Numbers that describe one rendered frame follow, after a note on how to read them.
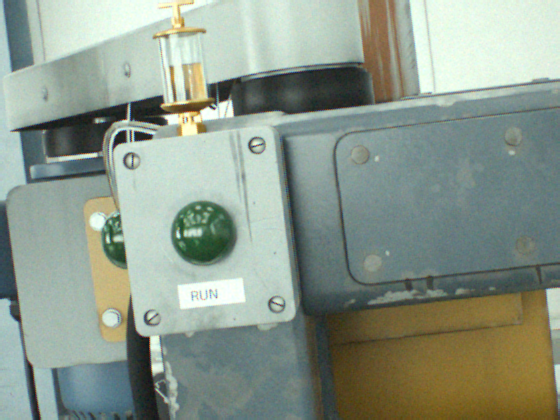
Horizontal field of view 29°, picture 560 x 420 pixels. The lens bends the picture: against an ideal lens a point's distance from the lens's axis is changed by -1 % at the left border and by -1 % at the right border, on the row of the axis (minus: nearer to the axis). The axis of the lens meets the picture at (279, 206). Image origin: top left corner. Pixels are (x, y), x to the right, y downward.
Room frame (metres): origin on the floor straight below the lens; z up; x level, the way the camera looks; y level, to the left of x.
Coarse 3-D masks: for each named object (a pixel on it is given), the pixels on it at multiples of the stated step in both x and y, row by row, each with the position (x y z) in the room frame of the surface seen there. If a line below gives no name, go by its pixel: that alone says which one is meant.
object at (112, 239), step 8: (112, 216) 0.52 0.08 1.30; (120, 216) 0.52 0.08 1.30; (104, 224) 0.52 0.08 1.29; (112, 224) 0.52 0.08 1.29; (120, 224) 0.52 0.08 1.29; (104, 232) 0.52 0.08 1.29; (112, 232) 0.52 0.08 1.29; (120, 232) 0.52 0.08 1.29; (104, 240) 0.52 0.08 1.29; (112, 240) 0.52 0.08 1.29; (120, 240) 0.51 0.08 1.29; (104, 248) 0.52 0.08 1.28; (112, 248) 0.52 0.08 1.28; (120, 248) 0.51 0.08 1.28; (112, 256) 0.52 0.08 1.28; (120, 256) 0.52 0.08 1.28; (120, 264) 0.52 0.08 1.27
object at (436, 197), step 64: (320, 128) 0.55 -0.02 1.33; (384, 128) 0.55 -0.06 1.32; (448, 128) 0.54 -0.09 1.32; (512, 128) 0.54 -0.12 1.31; (320, 192) 0.55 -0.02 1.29; (384, 192) 0.55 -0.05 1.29; (448, 192) 0.54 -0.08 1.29; (512, 192) 0.54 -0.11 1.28; (320, 256) 0.55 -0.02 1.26; (384, 256) 0.55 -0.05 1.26; (448, 256) 0.54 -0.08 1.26; (512, 256) 0.54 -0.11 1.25; (320, 320) 0.75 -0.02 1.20; (192, 384) 0.55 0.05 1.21; (256, 384) 0.55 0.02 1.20; (320, 384) 0.61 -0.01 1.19
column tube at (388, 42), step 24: (360, 0) 1.04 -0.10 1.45; (384, 0) 1.04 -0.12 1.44; (408, 0) 1.04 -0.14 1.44; (360, 24) 1.04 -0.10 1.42; (384, 24) 1.04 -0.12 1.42; (408, 24) 1.04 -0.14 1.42; (384, 48) 1.04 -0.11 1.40; (408, 48) 1.04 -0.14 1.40; (384, 72) 1.04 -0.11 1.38; (408, 72) 1.04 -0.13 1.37; (384, 96) 1.04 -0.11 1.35; (408, 96) 1.04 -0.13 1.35
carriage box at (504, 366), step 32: (544, 320) 0.83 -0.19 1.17; (352, 352) 0.84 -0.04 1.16; (384, 352) 0.84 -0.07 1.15; (416, 352) 0.84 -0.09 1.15; (448, 352) 0.83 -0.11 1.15; (480, 352) 0.83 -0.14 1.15; (512, 352) 0.83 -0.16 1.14; (544, 352) 0.83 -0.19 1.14; (352, 384) 0.84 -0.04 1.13; (384, 384) 0.84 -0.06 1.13; (416, 384) 0.84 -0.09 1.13; (448, 384) 0.83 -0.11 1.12; (480, 384) 0.83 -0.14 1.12; (512, 384) 0.83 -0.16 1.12; (544, 384) 0.83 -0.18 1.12; (352, 416) 0.84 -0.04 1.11; (384, 416) 0.84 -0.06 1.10; (416, 416) 0.84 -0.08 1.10; (448, 416) 0.83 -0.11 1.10; (480, 416) 0.83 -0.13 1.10; (512, 416) 0.83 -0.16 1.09; (544, 416) 0.83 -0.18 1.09
